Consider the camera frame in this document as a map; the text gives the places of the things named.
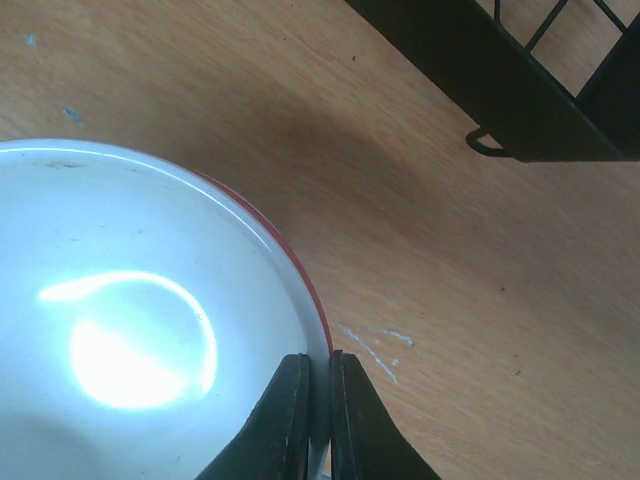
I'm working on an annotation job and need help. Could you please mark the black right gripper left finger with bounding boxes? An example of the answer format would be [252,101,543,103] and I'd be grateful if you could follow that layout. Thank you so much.
[197,354,311,480]

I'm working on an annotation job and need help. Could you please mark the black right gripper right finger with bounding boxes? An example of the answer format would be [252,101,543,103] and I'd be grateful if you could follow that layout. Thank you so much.
[331,350,439,479]

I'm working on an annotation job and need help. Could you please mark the white bowl with orange outside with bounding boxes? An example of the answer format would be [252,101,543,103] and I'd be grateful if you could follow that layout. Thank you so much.
[1,139,332,479]

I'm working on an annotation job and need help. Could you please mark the black wire dish rack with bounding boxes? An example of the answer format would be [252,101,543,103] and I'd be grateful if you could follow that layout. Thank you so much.
[349,0,639,163]

